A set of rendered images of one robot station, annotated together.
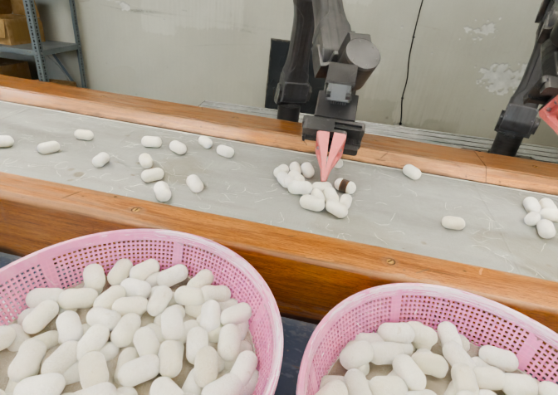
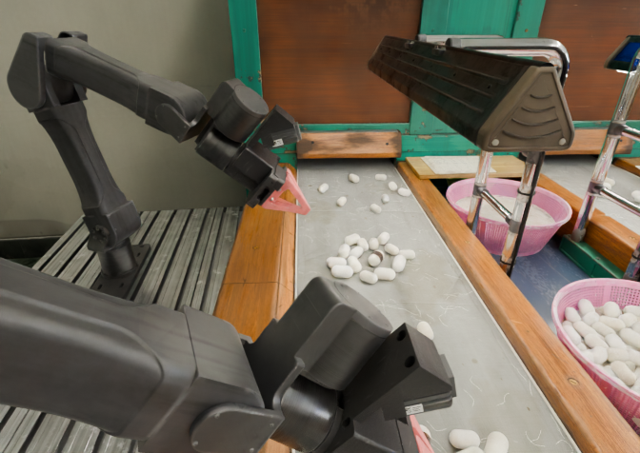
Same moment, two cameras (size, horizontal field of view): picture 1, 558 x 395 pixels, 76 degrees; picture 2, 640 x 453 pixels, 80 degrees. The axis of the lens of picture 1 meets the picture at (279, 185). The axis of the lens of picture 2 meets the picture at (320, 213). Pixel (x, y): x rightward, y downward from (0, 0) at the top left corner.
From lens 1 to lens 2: 0.69 m
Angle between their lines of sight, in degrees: 86
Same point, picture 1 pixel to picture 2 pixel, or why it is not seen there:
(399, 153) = not seen: hidden behind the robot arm
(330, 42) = (235, 368)
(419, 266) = (555, 360)
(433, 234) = (450, 351)
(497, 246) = (430, 308)
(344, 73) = (427, 350)
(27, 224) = not seen: outside the picture
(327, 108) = (383, 425)
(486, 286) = (534, 322)
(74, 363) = not seen: outside the picture
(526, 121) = (133, 219)
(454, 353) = (603, 355)
